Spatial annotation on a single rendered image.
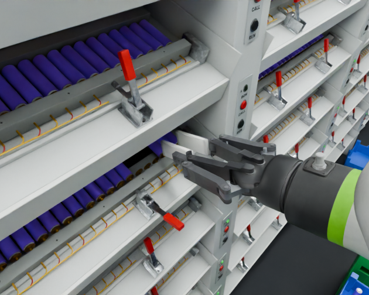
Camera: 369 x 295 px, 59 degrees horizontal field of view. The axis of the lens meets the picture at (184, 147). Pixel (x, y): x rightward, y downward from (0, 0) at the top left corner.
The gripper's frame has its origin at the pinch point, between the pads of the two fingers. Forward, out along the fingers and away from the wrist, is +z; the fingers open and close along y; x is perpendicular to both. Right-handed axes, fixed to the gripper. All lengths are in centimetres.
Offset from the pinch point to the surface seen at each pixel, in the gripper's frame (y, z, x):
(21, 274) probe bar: 29.5, 3.2, 4.1
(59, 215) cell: 21.2, 6.7, 2.3
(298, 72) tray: -52, 5, 6
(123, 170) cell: 8.6, 6.8, 2.0
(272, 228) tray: -58, 17, 81
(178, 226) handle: 9.7, -6.3, 6.8
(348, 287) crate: -39, -20, 67
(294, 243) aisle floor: -69, 12, 96
